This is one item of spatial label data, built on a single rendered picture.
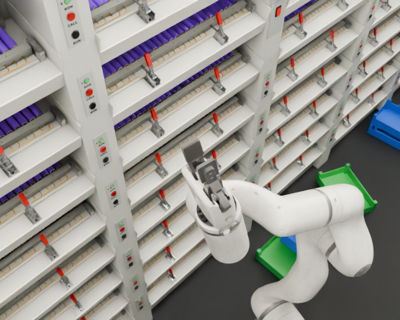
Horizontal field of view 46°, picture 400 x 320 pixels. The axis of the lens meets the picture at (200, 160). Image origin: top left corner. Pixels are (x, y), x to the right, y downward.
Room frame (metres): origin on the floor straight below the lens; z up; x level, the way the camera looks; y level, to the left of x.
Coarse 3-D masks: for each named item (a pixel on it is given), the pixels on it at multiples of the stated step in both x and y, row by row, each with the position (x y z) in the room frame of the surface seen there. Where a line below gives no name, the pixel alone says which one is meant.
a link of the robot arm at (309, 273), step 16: (304, 240) 0.65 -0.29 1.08; (320, 240) 0.63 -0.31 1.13; (304, 256) 0.63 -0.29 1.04; (320, 256) 0.63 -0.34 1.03; (288, 272) 0.63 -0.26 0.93; (304, 272) 0.59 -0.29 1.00; (320, 272) 0.59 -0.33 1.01; (272, 288) 0.62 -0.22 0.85; (288, 288) 0.58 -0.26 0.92; (304, 288) 0.57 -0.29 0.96; (320, 288) 0.57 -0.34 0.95; (256, 304) 0.60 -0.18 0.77; (272, 304) 0.59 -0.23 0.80
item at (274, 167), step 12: (324, 120) 1.79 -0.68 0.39; (312, 132) 1.72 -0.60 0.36; (324, 132) 1.73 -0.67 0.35; (300, 144) 1.64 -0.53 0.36; (312, 144) 1.67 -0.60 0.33; (276, 156) 1.55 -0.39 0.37; (288, 156) 1.56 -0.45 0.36; (264, 168) 1.47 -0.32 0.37; (276, 168) 1.47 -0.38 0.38; (264, 180) 1.41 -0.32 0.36
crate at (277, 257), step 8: (272, 240) 1.26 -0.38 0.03; (264, 248) 1.22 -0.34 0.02; (272, 248) 1.22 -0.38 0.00; (280, 248) 1.22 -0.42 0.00; (288, 248) 1.22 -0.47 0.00; (256, 256) 1.17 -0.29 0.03; (264, 256) 1.18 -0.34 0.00; (272, 256) 1.18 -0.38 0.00; (280, 256) 1.18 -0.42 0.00; (288, 256) 1.18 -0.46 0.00; (296, 256) 1.18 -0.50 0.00; (264, 264) 1.13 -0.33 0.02; (272, 264) 1.13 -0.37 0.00; (280, 264) 1.13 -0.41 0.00; (288, 264) 1.13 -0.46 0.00; (272, 272) 1.09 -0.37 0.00; (280, 272) 1.06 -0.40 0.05
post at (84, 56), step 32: (32, 0) 0.81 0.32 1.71; (64, 32) 0.80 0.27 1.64; (64, 64) 0.79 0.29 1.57; (96, 64) 0.84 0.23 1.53; (64, 96) 0.80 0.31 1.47; (96, 128) 0.81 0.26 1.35; (96, 160) 0.80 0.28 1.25; (96, 192) 0.79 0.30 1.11; (128, 224) 0.84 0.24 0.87; (128, 288) 0.79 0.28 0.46
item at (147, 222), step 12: (240, 132) 1.31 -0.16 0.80; (228, 144) 1.28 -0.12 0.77; (240, 144) 1.28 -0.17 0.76; (252, 144) 1.27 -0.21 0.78; (228, 156) 1.22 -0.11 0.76; (240, 156) 1.23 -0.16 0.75; (228, 168) 1.20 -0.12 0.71; (180, 192) 1.04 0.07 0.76; (180, 204) 1.00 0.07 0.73; (132, 216) 0.93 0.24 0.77; (144, 216) 0.93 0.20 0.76; (156, 216) 0.94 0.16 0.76; (144, 228) 0.89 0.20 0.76
